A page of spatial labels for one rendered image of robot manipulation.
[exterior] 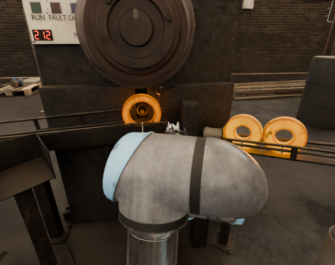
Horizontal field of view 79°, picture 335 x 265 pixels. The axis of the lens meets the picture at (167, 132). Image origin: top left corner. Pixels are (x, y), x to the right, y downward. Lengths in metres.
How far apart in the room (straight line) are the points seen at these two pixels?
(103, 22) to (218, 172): 0.70
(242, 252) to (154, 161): 1.15
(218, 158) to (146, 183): 0.10
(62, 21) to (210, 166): 0.97
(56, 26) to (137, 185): 0.93
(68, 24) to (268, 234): 1.55
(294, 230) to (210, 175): 1.37
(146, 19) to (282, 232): 1.39
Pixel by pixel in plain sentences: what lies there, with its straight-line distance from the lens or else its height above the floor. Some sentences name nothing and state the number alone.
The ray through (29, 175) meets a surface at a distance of 0.96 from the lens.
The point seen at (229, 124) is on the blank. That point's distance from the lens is 0.94.
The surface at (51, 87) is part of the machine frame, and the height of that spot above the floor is 0.87.
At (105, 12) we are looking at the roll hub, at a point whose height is 1.16.
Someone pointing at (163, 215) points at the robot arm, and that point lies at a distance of 0.30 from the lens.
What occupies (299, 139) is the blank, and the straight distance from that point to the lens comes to 0.94.
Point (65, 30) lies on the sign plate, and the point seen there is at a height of 1.12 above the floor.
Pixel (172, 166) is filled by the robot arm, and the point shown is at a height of 0.92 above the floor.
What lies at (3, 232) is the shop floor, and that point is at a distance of 1.72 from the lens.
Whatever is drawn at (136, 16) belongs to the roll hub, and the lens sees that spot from 0.83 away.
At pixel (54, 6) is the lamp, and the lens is 1.11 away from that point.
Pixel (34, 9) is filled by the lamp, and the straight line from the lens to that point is 1.14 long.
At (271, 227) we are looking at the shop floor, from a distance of 1.56.
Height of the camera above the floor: 1.08
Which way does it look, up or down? 24 degrees down
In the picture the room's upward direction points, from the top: straight up
